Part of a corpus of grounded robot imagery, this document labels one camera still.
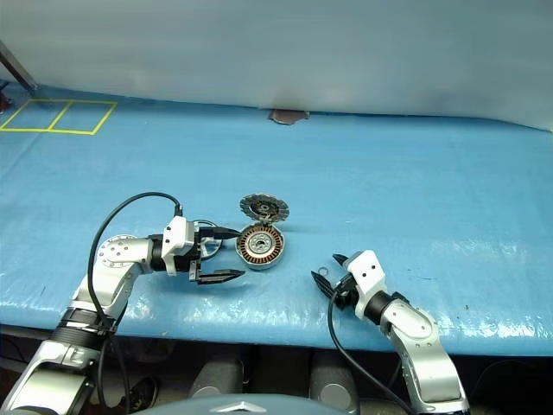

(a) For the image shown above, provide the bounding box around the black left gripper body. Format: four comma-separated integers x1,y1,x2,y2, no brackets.
188,228,206,283

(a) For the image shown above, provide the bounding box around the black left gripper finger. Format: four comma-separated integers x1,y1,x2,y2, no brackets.
196,268,247,287
200,227,240,240

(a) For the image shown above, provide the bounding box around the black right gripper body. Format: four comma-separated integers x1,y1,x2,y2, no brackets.
332,272,358,310

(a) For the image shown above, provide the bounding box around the silver spoked rotor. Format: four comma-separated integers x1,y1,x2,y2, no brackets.
192,219,224,260

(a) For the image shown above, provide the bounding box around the silver round motor housing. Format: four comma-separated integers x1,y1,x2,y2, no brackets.
235,223,287,272

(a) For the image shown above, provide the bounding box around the black disc motor part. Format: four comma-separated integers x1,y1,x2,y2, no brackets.
239,193,291,226

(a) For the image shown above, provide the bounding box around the blue plastic table cover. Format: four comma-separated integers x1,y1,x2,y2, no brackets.
0,81,553,358

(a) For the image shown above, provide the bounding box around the grey rounded shape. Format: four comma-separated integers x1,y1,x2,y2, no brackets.
189,356,244,399
309,352,360,415

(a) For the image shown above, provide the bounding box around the blue-grey robot torso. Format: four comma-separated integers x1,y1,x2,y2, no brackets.
142,392,343,415

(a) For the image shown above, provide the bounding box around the dark patterned shoe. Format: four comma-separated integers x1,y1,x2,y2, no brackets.
124,375,159,412

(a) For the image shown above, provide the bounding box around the yellow tape double square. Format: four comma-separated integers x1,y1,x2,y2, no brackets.
0,99,118,137

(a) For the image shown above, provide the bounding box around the dark metal pole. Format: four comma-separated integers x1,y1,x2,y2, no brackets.
0,39,39,91

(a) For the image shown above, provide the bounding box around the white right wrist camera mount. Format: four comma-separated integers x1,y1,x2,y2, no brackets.
345,249,388,321

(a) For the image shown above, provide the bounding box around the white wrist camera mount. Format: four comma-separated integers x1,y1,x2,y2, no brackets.
162,215,196,278
345,249,388,321

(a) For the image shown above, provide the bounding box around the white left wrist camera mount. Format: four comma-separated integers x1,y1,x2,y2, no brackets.
162,215,196,278

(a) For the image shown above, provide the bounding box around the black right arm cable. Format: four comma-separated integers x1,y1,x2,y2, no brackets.
327,287,414,415

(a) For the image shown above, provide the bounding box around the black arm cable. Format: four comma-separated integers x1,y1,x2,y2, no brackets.
327,287,414,415
87,192,185,415

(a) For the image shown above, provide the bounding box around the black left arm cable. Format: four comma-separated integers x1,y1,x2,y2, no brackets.
87,192,185,415

